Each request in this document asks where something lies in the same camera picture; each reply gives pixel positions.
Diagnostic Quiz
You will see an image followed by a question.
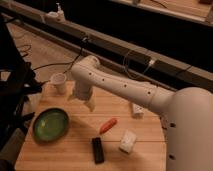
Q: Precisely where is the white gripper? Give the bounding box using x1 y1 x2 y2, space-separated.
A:
67 81 95 112

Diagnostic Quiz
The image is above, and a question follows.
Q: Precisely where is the long metal rail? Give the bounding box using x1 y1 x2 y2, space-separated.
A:
0 0 213 92

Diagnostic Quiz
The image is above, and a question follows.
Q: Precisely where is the white clamp on rail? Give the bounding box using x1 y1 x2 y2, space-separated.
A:
45 3 66 22

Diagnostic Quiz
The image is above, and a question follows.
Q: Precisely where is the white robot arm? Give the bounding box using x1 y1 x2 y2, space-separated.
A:
71 55 213 171

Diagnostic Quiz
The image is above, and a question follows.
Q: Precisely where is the black equipment stand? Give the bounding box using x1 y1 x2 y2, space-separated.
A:
0 14 44 171

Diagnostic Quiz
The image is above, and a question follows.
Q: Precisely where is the orange carrot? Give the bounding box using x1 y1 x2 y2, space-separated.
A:
99 118 117 134

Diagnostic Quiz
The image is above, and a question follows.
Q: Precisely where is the black cable near cup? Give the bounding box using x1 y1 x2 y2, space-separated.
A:
32 37 88 84

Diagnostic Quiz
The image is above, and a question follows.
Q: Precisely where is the white paper cup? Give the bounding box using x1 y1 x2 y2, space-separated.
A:
50 73 67 94

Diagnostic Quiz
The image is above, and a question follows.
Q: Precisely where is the black remote control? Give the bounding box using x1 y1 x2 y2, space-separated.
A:
92 137 105 164

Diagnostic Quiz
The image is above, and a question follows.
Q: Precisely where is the green ceramic bowl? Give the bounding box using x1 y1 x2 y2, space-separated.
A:
32 108 69 143

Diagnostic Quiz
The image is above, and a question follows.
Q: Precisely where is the white cable on rail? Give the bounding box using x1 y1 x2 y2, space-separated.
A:
122 49 156 81

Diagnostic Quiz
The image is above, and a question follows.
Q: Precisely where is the white plastic bottle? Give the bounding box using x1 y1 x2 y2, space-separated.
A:
132 104 144 119

